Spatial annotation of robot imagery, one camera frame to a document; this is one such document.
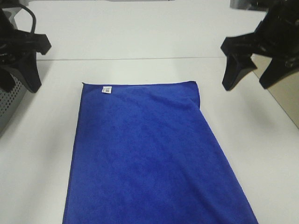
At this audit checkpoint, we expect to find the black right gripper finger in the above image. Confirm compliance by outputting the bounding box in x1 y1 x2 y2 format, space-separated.
222 54 257 91
259 55 299 89

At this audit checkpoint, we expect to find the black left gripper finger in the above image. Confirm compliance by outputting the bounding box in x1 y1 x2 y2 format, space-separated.
9 51 42 93
0 68 12 91

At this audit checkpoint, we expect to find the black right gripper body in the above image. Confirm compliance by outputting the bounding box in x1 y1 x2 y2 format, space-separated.
221 0 299 61

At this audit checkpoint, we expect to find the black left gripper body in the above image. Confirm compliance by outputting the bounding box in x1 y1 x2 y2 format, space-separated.
0 0 51 70

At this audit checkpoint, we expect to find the blue microfibre towel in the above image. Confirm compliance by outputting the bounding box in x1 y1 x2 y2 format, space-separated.
63 81 257 224

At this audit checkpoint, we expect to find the white towel label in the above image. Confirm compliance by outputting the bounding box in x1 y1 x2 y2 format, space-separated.
101 86 112 94

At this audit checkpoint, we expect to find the grey perforated plastic basket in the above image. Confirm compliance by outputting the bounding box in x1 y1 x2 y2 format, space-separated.
0 9 26 137

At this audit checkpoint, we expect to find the beige storage box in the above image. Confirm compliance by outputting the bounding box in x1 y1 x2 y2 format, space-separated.
252 55 299 127

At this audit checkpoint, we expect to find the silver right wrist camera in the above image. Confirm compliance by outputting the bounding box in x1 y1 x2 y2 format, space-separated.
230 0 275 11

